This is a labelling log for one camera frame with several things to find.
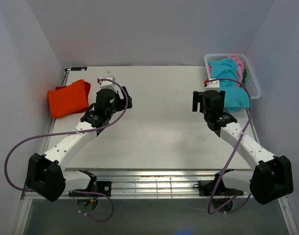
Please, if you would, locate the aluminium front rail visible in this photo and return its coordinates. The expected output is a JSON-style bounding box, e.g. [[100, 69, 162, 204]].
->
[[21, 168, 282, 200]]

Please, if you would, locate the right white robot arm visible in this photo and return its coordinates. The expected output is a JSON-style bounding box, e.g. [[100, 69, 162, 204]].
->
[[192, 90, 294, 205]]

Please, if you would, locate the green t shirt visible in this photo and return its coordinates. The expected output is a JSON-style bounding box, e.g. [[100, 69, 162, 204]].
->
[[242, 69, 248, 85]]

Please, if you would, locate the white plastic basket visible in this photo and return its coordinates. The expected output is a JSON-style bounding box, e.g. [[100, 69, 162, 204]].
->
[[204, 53, 261, 99]]

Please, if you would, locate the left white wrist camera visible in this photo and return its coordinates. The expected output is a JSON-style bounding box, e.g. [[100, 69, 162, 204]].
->
[[97, 75, 116, 92]]

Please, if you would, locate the folded orange t shirt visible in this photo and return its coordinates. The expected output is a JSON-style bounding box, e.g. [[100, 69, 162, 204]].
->
[[47, 79, 89, 119]]

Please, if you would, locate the pink t shirt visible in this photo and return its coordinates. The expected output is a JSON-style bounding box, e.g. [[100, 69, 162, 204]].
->
[[204, 54, 245, 82]]

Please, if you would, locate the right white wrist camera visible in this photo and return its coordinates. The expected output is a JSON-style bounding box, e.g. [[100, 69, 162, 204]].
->
[[204, 79, 220, 92]]

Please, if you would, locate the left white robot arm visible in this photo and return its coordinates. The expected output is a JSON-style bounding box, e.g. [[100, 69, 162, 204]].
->
[[25, 86, 132, 202]]

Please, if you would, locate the folded red t shirt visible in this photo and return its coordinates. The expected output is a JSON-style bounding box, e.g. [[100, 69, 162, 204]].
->
[[55, 82, 91, 114]]

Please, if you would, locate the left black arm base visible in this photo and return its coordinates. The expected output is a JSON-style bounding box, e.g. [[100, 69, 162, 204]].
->
[[68, 181, 112, 197]]

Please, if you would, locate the turquoise t shirt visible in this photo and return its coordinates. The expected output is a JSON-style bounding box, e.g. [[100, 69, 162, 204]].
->
[[207, 58, 250, 113]]

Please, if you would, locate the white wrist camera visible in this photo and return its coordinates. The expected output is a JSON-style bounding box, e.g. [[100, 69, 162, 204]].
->
[[204, 79, 220, 92], [97, 75, 116, 92]]

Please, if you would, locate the blue table label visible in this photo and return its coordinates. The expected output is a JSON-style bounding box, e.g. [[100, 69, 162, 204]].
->
[[70, 67, 87, 71]]

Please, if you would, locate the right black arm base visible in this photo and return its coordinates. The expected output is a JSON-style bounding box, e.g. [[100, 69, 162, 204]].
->
[[193, 180, 244, 196]]

